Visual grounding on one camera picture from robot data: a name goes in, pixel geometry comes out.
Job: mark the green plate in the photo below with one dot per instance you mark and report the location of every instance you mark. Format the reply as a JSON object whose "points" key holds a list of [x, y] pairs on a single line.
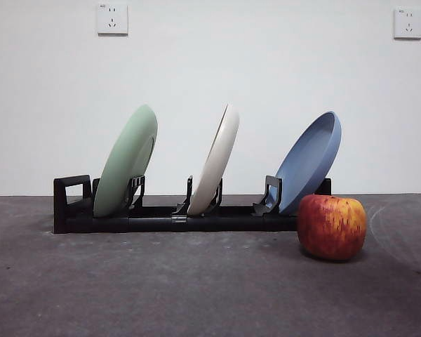
{"points": [[126, 158]]}

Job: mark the black plate rack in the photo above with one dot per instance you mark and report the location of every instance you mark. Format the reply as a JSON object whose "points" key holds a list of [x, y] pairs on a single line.
{"points": [[154, 223]]}

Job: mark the blue plate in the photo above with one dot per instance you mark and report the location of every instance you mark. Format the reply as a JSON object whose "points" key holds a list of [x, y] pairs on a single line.
{"points": [[305, 165]]}

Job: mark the white wall socket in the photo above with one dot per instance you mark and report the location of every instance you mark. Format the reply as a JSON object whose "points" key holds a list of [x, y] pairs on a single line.
{"points": [[408, 23], [113, 19]]}

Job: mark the red yellow apple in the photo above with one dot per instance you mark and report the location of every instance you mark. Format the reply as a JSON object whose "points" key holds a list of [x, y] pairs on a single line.
{"points": [[331, 228]]}

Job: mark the cream plate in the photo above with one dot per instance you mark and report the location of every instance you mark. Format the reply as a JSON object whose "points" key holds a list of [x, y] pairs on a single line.
{"points": [[217, 158]]}

